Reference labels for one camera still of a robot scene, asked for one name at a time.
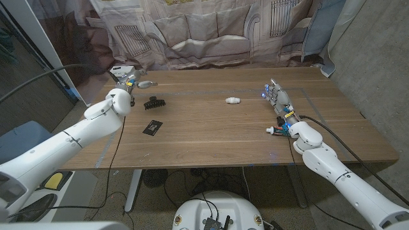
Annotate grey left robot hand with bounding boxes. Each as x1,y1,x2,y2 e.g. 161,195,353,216
115,70,158,94

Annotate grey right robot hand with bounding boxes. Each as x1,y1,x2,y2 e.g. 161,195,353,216
261,79,300,126

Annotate black claw hair clip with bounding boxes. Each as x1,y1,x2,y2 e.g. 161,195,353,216
143,96,167,111

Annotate small toothpaste tube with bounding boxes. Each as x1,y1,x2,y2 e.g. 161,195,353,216
265,125,291,138

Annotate black card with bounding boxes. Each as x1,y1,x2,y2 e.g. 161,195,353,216
142,119,164,137

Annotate white power strip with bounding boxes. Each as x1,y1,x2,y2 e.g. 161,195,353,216
110,65,137,78

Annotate printed sofa backdrop curtain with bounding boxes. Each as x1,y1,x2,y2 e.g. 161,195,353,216
27,0,368,106

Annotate grey table leg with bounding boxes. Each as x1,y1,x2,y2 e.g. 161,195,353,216
286,165,308,209

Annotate white partition panel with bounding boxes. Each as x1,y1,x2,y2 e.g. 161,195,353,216
1,0,92,107

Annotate black round fan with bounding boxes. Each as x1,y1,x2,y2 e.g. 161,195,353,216
143,168,169,188

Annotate white table leg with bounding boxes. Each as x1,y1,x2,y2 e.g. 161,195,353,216
124,169,144,213

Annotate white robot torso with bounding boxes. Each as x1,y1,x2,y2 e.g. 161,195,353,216
172,190,265,230

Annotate yellow and black foot pedal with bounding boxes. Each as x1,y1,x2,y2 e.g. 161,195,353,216
40,171,73,192

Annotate blue plastic bin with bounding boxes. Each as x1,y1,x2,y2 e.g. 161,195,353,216
0,120,54,164

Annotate black module with antenna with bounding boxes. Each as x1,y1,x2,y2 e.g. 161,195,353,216
203,215,231,230

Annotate dark shoe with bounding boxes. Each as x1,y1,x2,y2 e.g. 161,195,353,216
11,193,58,223

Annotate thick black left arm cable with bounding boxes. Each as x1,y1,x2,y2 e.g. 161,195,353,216
0,63,120,104

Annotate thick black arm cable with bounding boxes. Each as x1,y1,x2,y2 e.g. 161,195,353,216
0,63,120,104
298,114,409,206

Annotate black cable tangle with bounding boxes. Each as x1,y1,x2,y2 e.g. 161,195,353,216
163,167,253,208

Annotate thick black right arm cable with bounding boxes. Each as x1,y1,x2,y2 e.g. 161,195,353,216
298,114,409,206

